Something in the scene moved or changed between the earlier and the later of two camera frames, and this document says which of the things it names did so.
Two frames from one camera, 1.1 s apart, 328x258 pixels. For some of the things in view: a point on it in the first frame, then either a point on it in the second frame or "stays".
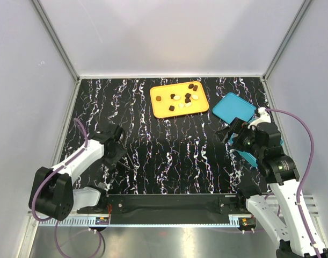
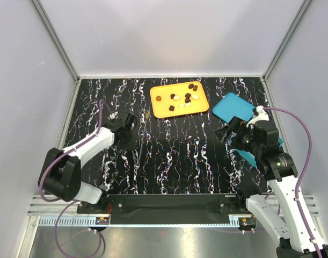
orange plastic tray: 179,99 stays
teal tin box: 249,157 stays
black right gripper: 238,126 stays
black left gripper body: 110,158 to 128,141
